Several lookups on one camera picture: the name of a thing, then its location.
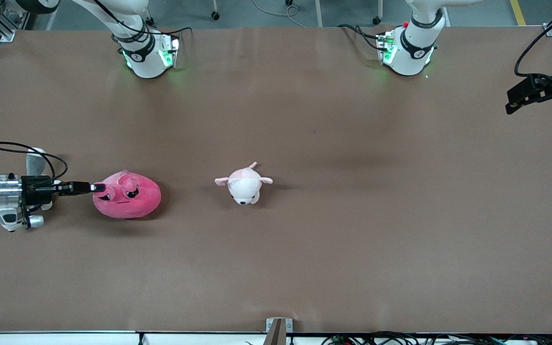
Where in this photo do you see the pink round plush toy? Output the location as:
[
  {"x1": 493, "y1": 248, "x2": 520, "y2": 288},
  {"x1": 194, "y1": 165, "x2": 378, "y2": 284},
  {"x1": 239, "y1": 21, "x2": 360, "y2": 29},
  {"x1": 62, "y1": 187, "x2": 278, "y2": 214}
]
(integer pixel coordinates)
[{"x1": 92, "y1": 170, "x2": 162, "y2": 219}]

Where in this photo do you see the grey husky plush toy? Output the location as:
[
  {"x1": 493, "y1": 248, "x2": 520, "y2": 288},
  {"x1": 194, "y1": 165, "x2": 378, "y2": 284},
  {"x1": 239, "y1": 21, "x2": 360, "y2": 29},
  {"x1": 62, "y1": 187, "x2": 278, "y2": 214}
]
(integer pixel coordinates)
[{"x1": 26, "y1": 147, "x2": 49, "y2": 177}]

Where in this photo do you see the white and pink plush toy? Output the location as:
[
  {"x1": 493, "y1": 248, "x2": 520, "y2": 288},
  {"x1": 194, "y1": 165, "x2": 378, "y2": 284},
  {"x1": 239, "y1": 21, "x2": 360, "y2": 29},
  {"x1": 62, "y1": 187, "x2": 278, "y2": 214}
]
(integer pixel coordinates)
[{"x1": 215, "y1": 162, "x2": 273, "y2": 206}]

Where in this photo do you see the black right base cable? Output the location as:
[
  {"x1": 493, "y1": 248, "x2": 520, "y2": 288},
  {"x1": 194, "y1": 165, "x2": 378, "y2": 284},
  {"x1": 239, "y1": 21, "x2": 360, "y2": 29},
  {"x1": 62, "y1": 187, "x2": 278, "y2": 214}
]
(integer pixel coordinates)
[{"x1": 93, "y1": 0, "x2": 193, "y2": 54}]

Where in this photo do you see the black base cable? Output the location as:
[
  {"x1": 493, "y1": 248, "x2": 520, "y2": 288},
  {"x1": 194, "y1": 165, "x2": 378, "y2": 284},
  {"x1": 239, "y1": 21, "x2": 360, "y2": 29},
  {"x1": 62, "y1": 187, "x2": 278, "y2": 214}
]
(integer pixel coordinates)
[
  {"x1": 93, "y1": 0, "x2": 193, "y2": 54},
  {"x1": 337, "y1": 23, "x2": 383, "y2": 51}
]

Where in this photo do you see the aluminium frame profile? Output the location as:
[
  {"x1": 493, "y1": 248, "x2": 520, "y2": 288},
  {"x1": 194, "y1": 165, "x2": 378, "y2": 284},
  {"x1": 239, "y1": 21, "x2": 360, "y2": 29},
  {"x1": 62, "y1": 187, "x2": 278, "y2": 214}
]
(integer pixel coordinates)
[{"x1": 0, "y1": 11, "x2": 31, "y2": 42}]

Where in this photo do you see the black left base cable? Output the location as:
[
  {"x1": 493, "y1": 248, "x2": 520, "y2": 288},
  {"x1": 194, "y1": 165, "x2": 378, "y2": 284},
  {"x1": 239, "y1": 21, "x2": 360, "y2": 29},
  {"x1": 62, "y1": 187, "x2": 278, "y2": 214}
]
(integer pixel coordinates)
[{"x1": 337, "y1": 23, "x2": 383, "y2": 51}]

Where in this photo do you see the grey table edge bracket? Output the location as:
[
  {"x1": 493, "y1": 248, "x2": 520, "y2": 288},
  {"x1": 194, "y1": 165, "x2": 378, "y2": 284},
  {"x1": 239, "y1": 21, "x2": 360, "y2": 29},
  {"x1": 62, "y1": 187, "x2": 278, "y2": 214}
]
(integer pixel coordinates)
[{"x1": 265, "y1": 317, "x2": 294, "y2": 345}]

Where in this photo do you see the black cable bundle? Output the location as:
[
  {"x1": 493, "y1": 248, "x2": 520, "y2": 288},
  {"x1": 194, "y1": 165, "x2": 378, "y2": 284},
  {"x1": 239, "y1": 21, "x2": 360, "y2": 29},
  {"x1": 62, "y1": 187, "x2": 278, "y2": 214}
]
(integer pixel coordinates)
[{"x1": 320, "y1": 331, "x2": 552, "y2": 345}]

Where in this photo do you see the white floor cable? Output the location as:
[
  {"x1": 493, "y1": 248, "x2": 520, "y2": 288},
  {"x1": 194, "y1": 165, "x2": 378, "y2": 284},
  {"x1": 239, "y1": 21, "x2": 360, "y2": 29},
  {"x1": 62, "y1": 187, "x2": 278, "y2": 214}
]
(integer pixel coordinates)
[{"x1": 251, "y1": 0, "x2": 307, "y2": 28}]

